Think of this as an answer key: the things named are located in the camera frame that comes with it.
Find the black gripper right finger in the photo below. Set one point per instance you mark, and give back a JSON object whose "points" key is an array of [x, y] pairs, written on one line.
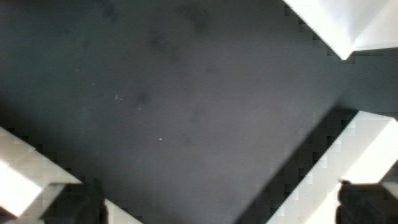
{"points": [[367, 203]]}

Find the white drawer cabinet box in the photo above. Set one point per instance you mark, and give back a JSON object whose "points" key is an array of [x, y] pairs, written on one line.
{"points": [[353, 23]]}

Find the white front drawer tray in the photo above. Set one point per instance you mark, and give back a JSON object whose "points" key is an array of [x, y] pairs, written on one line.
{"points": [[28, 172]]}

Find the white drawer tray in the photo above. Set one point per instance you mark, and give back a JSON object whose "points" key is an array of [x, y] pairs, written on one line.
{"points": [[355, 162], [28, 172]]}

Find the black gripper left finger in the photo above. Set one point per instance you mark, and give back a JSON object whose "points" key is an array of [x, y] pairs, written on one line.
{"points": [[78, 207]]}

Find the white rear drawer tray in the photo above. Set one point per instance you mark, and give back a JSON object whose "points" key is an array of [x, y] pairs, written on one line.
{"points": [[355, 162]]}

